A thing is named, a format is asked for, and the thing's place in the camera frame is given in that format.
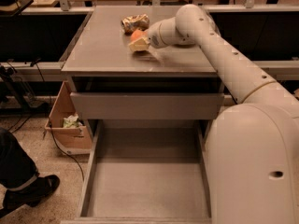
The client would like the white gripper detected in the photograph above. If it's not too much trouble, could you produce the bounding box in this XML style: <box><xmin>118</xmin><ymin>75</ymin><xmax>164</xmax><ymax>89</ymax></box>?
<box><xmin>128</xmin><ymin>23</ymin><xmax>162</xmax><ymax>52</ymax></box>

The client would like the orange fruit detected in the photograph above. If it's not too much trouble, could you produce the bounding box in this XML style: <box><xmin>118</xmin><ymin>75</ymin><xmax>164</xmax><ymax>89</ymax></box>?
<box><xmin>130</xmin><ymin>30</ymin><xmax>147</xmax><ymax>42</ymax></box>

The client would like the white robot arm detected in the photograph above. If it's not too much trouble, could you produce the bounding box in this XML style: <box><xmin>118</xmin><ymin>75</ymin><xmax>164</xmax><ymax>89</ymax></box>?
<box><xmin>129</xmin><ymin>5</ymin><xmax>299</xmax><ymax>224</ymax></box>

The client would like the grey drawer cabinet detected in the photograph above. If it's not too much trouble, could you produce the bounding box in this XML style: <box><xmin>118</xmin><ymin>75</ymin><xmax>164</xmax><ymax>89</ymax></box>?
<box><xmin>62</xmin><ymin>6</ymin><xmax>224</xmax><ymax>139</ymax></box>

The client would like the closed grey upper drawer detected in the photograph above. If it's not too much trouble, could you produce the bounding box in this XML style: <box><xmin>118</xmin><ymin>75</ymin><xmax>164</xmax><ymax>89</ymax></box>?
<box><xmin>70</xmin><ymin>92</ymin><xmax>224</xmax><ymax>120</ymax></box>

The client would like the open grey middle drawer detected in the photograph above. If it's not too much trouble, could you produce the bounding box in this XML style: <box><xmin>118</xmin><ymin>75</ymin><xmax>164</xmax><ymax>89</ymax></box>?
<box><xmin>61</xmin><ymin>121</ymin><xmax>212</xmax><ymax>224</ymax></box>

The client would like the crumpled green white wrapper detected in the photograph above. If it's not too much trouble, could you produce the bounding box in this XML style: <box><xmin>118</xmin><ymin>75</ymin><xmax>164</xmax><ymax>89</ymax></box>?
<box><xmin>63</xmin><ymin>115</ymin><xmax>82</xmax><ymax>128</ymax></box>

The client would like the cardboard box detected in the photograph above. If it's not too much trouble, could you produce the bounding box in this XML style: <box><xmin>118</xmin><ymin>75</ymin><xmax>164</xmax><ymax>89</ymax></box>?
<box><xmin>45</xmin><ymin>81</ymin><xmax>92</xmax><ymax>155</ymax></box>

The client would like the black equipment stand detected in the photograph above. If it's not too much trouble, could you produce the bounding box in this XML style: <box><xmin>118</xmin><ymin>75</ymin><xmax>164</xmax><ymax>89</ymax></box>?
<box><xmin>0</xmin><ymin>63</ymin><xmax>50</xmax><ymax>114</ymax></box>

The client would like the person's dark trouser leg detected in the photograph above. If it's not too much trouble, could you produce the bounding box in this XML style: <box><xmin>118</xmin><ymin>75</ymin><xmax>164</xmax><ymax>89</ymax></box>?
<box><xmin>0</xmin><ymin>128</ymin><xmax>38</xmax><ymax>191</ymax></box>

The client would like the black shoe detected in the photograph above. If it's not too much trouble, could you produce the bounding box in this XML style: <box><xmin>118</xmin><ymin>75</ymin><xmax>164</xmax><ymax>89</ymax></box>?
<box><xmin>0</xmin><ymin>175</ymin><xmax>60</xmax><ymax>218</ymax></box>

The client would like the black floor cable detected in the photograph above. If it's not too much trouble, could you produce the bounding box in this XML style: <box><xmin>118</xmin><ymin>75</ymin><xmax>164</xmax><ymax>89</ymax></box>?
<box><xmin>0</xmin><ymin>59</ymin><xmax>86</xmax><ymax>182</ymax></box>

